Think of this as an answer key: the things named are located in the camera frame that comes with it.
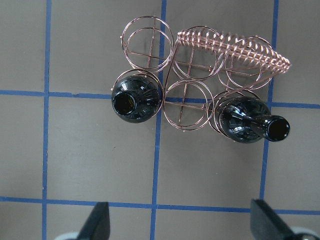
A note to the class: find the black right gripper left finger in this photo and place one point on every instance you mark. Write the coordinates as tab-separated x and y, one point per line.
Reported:
97	225

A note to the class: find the copper wire wine basket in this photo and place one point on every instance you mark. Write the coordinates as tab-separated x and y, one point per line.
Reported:
198	68

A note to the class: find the dark wine bottle in basket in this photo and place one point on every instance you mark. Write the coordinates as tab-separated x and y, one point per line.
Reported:
135	98

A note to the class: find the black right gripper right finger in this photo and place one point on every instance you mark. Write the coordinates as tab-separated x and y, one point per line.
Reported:
265	224

